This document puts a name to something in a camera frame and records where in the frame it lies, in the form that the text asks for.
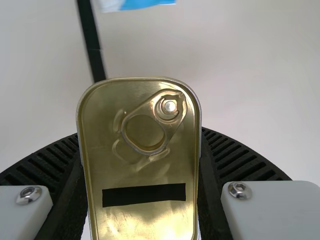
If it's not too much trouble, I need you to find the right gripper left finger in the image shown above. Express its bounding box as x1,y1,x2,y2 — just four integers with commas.
0,132,91,240

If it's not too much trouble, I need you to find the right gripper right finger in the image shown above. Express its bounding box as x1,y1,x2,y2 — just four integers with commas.
196,126,320,240

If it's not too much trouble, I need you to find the gold rectangular tin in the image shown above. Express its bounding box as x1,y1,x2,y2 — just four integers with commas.
74,76,202,240

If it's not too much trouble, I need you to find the black strip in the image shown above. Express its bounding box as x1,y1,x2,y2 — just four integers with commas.
75,0,109,84

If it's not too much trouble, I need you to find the blue white wet wipes pack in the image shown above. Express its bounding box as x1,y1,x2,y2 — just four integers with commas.
91,0,177,14

